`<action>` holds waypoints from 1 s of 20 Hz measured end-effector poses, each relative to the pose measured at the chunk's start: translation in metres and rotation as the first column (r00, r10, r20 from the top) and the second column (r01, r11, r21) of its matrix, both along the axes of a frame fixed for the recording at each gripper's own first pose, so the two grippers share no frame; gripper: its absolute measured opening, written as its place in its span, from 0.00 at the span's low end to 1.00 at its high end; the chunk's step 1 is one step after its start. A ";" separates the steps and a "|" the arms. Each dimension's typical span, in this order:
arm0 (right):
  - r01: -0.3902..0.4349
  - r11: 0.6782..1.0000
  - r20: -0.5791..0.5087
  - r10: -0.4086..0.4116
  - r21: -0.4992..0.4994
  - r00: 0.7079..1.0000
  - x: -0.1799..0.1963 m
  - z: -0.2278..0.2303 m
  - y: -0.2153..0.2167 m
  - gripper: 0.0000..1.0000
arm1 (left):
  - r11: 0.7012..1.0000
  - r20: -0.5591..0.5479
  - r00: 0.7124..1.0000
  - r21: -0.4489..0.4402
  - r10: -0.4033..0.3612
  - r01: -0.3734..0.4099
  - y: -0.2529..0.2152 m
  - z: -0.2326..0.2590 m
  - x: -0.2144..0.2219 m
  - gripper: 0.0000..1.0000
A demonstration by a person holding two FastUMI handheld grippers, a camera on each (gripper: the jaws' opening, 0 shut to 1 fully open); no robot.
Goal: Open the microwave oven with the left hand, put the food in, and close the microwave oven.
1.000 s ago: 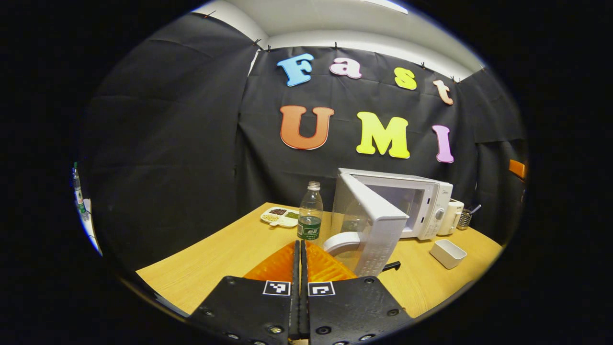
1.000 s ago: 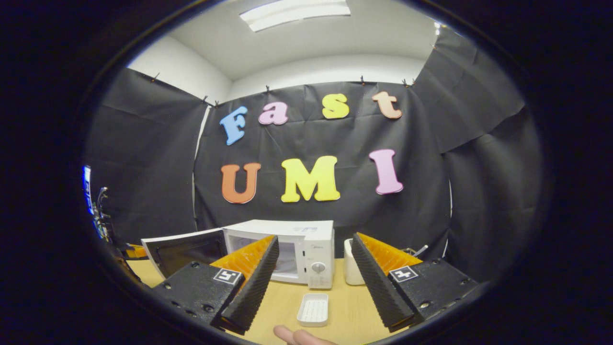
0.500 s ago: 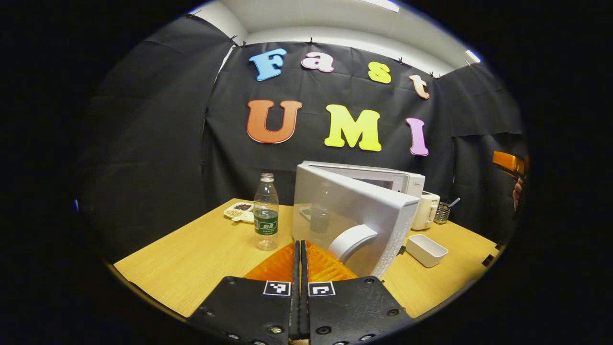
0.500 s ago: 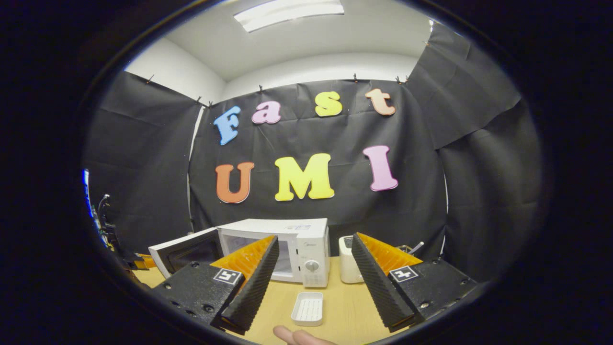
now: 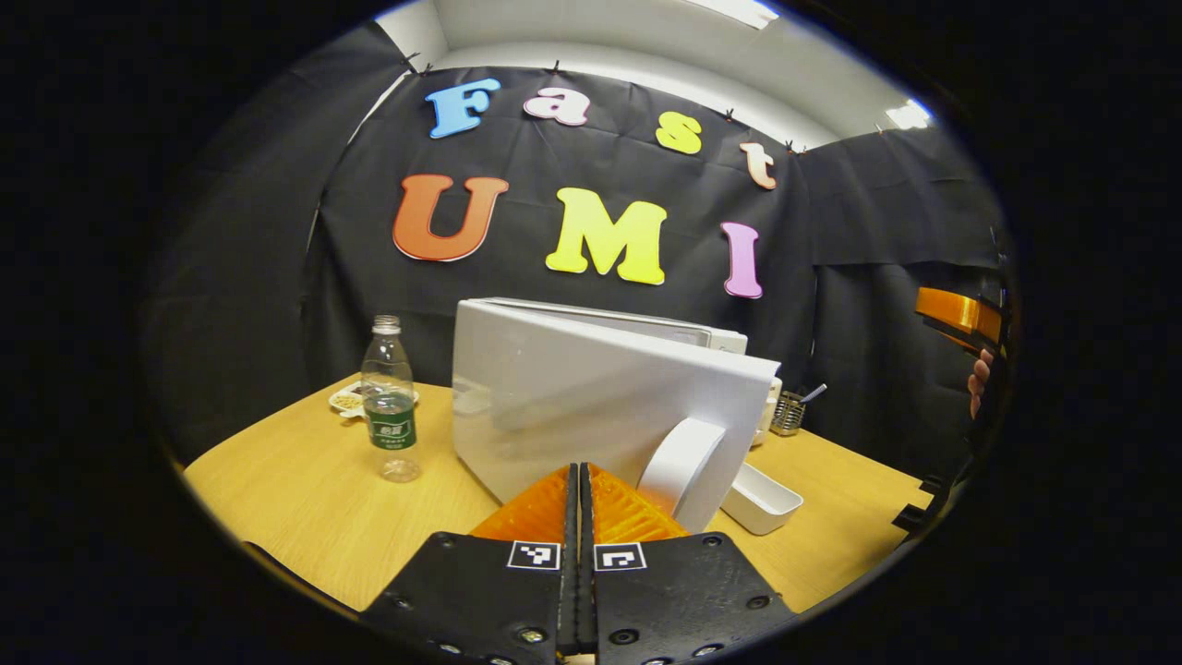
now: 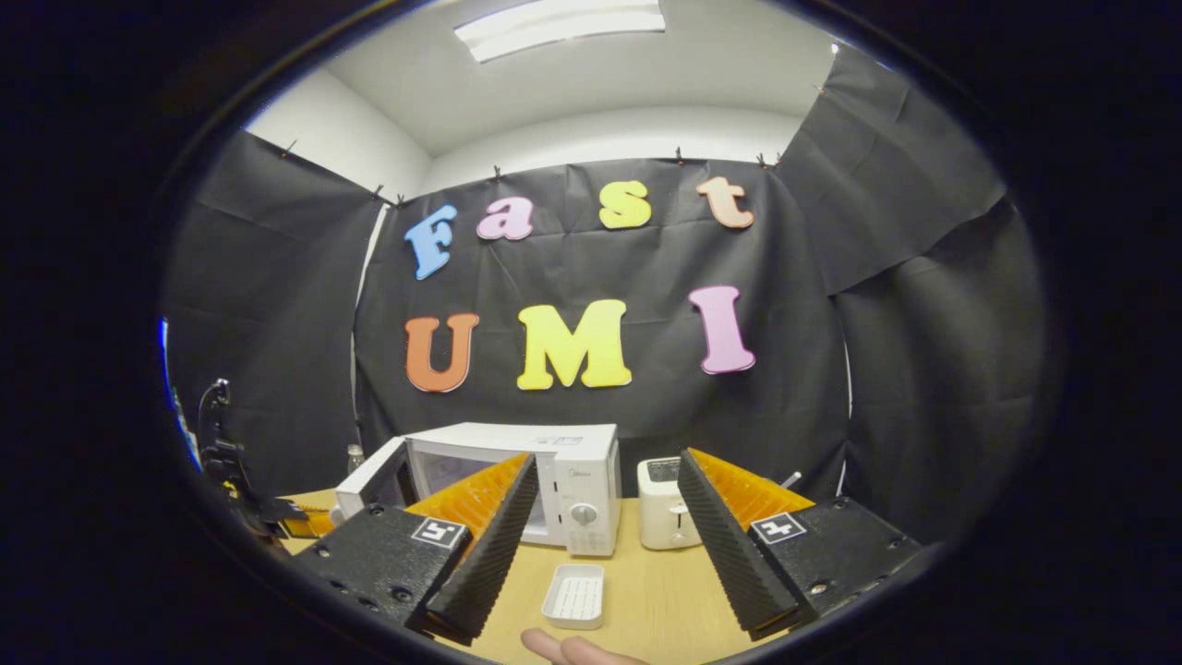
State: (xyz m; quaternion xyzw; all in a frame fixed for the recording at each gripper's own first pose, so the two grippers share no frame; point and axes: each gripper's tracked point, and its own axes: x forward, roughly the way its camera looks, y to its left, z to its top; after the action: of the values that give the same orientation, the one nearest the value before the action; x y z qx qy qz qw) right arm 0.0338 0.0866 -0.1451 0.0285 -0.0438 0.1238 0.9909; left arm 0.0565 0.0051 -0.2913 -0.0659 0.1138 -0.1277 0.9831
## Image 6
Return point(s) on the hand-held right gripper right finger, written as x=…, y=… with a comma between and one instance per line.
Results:
x=729, y=554

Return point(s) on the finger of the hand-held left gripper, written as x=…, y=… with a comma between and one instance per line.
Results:
x=300, y=513

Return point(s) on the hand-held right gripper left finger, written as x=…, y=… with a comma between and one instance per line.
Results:
x=489, y=554

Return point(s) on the white microwave oven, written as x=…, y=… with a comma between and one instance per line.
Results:
x=582, y=462

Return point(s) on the white and blue signboard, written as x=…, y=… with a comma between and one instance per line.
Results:
x=180, y=416

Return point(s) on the clear plastic bottle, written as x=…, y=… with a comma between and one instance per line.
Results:
x=355, y=460

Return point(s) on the white toaster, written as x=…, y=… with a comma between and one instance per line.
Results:
x=660, y=508

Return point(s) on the white ribbed tray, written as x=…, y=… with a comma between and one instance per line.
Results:
x=572, y=598

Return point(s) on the black backdrop cloth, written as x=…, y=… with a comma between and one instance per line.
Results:
x=600, y=268

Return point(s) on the row of black cloth clips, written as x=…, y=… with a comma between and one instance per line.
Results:
x=497, y=172

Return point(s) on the long ceiling light panel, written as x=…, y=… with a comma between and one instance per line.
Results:
x=559, y=28

